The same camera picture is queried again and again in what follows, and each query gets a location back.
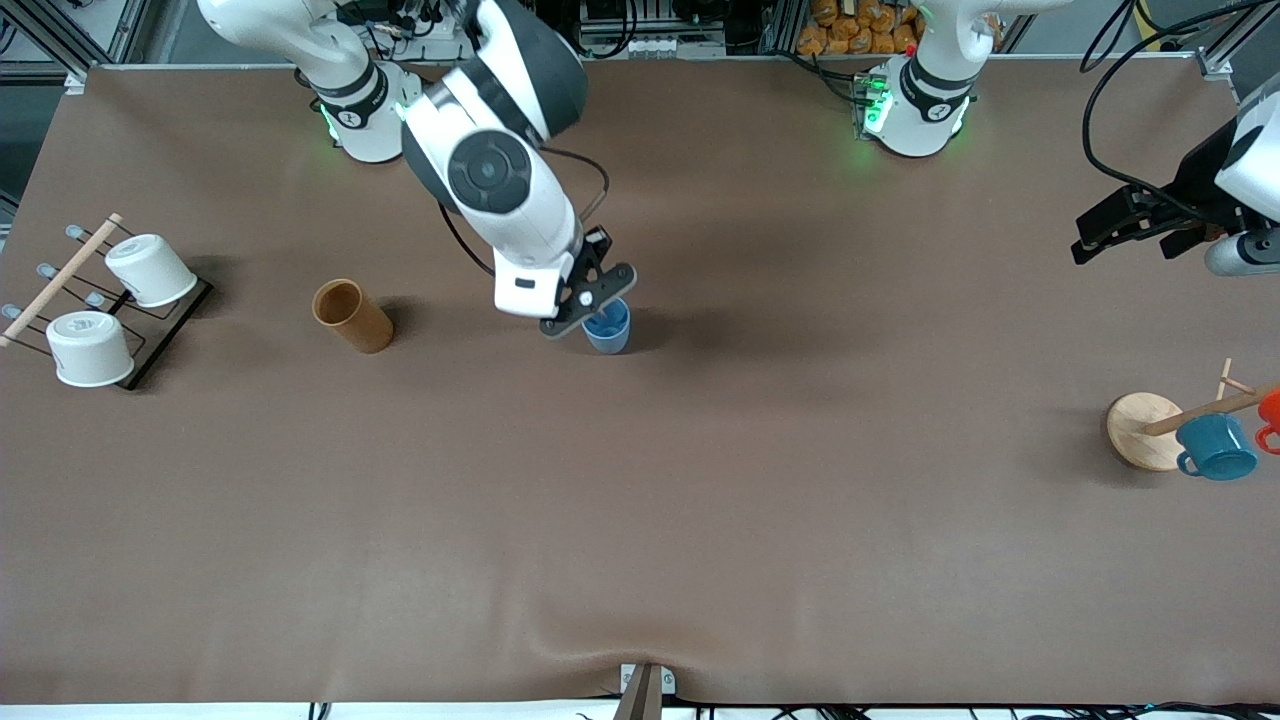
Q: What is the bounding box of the blue plastic cup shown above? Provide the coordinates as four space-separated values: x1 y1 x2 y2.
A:
581 296 633 356

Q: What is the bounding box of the brown cylindrical holder cup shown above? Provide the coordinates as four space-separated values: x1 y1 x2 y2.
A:
311 278 396 355

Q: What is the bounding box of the white cup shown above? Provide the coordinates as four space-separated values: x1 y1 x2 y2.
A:
104 234 199 309
45 310 136 389

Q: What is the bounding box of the wooden mug tree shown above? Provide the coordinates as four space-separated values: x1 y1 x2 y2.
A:
1106 357 1280 472

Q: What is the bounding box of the teal mug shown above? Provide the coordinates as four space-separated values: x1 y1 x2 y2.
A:
1175 412 1260 483

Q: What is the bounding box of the silver control box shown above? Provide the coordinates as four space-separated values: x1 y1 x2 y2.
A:
578 0 728 59

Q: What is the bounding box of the brown table mat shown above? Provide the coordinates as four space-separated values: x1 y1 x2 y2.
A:
0 55 1280 707

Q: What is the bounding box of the white power strip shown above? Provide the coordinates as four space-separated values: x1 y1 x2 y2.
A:
370 0 479 62

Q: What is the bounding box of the bag of orange bread rolls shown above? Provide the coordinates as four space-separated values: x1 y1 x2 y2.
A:
796 0 923 57

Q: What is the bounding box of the light wooden rod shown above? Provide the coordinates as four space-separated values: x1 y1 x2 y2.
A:
0 212 124 348

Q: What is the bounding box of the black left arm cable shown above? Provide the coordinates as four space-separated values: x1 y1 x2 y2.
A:
1081 0 1280 216

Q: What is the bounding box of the aluminium frame profile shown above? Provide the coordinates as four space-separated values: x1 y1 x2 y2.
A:
1150 0 1280 81
0 0 151 93

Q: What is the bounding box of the black wire cup rack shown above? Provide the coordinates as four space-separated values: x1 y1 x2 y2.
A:
0 224 215 392

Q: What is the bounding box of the metal clamp bracket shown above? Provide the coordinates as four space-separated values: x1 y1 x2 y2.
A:
619 662 677 720

